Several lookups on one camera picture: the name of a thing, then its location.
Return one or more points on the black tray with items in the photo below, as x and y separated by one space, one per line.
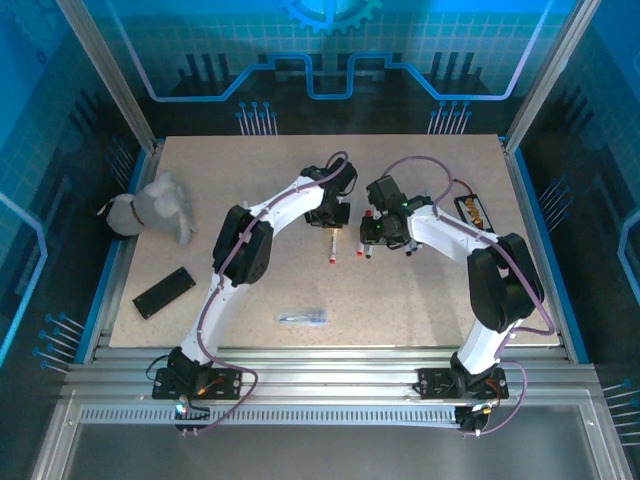
472 212

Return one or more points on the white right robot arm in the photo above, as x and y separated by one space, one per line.
440 235

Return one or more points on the red whiteboard marker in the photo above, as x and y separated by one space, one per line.
332 247
360 251

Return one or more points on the slotted aluminium rail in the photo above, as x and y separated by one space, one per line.
325 415

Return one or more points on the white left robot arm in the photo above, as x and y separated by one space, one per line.
210 305

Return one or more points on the clear plastic bag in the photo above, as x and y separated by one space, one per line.
302 316

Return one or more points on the aluminium side rail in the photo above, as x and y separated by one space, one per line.
125 250
537 240

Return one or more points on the aluminium frame post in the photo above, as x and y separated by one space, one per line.
115 80
545 75

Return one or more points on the grey plush toy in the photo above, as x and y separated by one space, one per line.
150 210

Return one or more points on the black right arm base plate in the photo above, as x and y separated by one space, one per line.
430 382

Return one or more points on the aluminium front rail beam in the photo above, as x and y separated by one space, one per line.
325 372

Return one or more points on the black flat rectangular plate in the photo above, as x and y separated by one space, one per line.
164 292

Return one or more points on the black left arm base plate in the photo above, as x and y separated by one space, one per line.
230 382

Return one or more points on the steel bottom tray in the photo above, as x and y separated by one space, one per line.
325 455

